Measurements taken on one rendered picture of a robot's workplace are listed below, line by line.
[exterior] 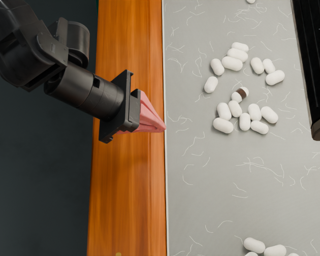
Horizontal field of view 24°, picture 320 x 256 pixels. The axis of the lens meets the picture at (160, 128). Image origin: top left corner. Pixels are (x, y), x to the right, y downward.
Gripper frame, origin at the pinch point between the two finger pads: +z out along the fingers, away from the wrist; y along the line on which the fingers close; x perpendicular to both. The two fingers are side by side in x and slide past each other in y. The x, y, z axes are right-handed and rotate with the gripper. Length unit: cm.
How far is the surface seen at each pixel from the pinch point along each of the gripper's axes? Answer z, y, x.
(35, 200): 27, 34, 85
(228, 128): 13.2, 4.7, -2.1
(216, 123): 11.7, 5.8, -0.9
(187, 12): 9.2, 33.0, 3.2
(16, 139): 21, 54, 90
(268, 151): 19.5, 1.5, -5.1
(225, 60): 13.0, 19.3, -2.4
